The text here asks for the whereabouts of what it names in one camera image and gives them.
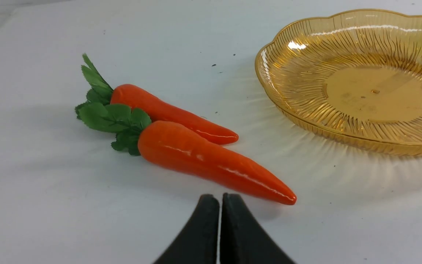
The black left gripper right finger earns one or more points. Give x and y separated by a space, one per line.
243 240

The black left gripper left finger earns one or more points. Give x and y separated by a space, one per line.
197 241

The orange plastic carrot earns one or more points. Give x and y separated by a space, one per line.
173 146
135 97

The amber ribbed glass plate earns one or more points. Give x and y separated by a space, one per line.
354 77

